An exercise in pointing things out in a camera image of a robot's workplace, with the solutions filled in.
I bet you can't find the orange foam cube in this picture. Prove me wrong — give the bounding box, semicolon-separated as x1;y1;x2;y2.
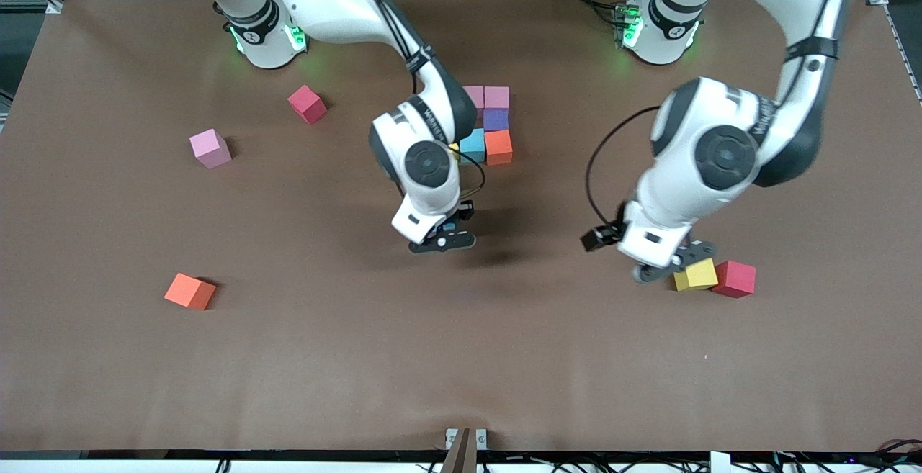
484;130;514;166
164;273;217;311

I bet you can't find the red foam cube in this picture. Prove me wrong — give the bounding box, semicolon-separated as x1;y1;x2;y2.
712;260;757;299
287;84;328;125

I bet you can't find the brown paper table cover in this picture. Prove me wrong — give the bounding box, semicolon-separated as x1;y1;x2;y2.
0;0;922;454

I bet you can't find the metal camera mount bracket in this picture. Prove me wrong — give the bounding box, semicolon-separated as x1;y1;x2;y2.
444;427;489;473

